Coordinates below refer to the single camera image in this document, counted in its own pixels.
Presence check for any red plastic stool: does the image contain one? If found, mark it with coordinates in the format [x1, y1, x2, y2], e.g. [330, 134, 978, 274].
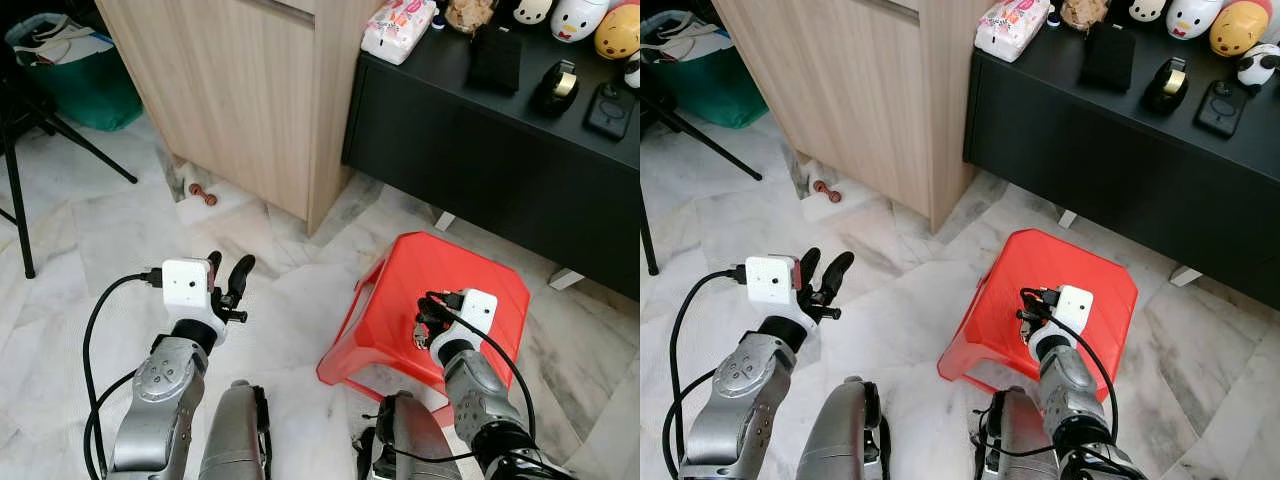
[316, 231, 532, 427]
[937, 228, 1139, 403]

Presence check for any silver robot right leg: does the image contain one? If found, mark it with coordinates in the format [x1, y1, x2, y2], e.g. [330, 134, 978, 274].
[352, 390, 463, 480]
[968, 385, 1067, 480]

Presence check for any silver robot leg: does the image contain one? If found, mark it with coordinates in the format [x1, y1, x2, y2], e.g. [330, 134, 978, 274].
[968, 385, 1067, 480]
[352, 390, 463, 480]
[198, 380, 273, 480]
[795, 376, 890, 480]

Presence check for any silver robot left leg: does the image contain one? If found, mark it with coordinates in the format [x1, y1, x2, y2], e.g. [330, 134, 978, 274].
[198, 380, 273, 480]
[795, 376, 890, 480]

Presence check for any black sideboard with toys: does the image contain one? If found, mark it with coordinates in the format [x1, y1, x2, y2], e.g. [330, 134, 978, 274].
[963, 0, 1280, 309]
[342, 0, 641, 301]

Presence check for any black tripod stand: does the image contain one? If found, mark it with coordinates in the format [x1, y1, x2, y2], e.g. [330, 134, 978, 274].
[0, 40, 139, 281]
[640, 90, 764, 277]

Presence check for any light wooden cabinet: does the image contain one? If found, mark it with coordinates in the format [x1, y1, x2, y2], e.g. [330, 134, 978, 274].
[95, 0, 387, 237]
[712, 0, 991, 234]

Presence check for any green bin with rubbish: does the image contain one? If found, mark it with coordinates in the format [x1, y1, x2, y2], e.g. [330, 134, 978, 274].
[640, 10, 772, 130]
[5, 12, 144, 132]

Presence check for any black tape dispenser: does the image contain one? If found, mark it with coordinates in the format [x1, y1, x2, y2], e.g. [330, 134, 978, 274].
[1143, 56, 1192, 114]
[530, 59, 582, 117]

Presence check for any black wallet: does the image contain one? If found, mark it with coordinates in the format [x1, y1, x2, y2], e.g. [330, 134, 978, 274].
[1083, 22, 1139, 94]
[467, 25, 524, 97]

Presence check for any black charger pad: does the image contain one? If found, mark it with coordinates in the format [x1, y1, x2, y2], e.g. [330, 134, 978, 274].
[585, 80, 637, 141]
[1195, 78, 1252, 140]

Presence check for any pink white tissue pack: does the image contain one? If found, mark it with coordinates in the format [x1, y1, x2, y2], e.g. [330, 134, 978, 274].
[975, 0, 1054, 63]
[360, 0, 439, 66]

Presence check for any yellow bear plush toy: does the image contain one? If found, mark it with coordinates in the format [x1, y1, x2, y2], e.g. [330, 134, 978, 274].
[1208, 0, 1274, 58]
[594, 2, 641, 61]

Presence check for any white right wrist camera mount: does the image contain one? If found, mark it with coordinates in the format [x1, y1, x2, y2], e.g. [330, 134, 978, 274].
[432, 288, 500, 351]
[1038, 285, 1095, 351]

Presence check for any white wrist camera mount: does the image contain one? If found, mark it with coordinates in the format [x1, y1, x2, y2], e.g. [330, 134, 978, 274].
[1038, 285, 1095, 351]
[160, 258, 227, 346]
[745, 255, 817, 346]
[432, 288, 500, 351]

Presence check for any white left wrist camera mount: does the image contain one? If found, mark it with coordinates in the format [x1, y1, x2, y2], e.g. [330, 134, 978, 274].
[160, 258, 227, 346]
[745, 255, 817, 346]

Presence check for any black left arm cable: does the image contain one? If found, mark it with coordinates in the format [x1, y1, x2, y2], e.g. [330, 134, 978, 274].
[666, 265, 751, 476]
[82, 268, 167, 480]

